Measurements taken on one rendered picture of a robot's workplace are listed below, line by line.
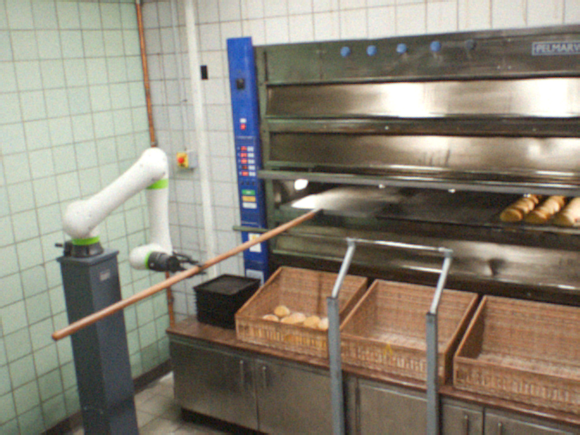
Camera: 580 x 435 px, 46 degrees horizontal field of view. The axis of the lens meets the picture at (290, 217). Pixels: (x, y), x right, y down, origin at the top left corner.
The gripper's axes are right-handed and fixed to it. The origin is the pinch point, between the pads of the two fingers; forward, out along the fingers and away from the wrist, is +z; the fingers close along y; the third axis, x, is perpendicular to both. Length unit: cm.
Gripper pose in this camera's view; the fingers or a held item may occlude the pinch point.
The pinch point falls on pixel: (198, 267)
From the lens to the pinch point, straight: 296.6
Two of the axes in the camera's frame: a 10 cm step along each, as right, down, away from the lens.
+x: -5.5, 2.2, -8.0
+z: 8.3, 0.9, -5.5
